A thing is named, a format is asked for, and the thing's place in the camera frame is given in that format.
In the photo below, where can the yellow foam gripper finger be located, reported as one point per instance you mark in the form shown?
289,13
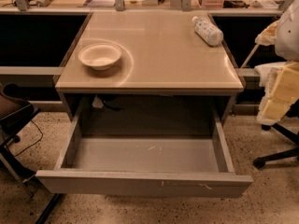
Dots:
281,92
268,36

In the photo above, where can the grey top drawer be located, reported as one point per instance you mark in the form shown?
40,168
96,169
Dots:
157,152

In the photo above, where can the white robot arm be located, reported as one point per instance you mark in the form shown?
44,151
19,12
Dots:
287,35

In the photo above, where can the beige cabinet with glossy top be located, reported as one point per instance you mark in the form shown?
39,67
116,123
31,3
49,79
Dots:
162,55

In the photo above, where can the white stick with black tip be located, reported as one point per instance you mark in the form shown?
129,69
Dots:
249,56

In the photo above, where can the clear plastic water bottle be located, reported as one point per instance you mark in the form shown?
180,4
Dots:
209,32

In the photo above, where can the black office chair base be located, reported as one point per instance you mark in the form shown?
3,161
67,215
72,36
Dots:
284,148

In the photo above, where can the white paper bowl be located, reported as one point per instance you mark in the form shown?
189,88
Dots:
100,56

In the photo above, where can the dark chair at left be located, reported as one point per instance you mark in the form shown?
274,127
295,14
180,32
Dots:
15,113

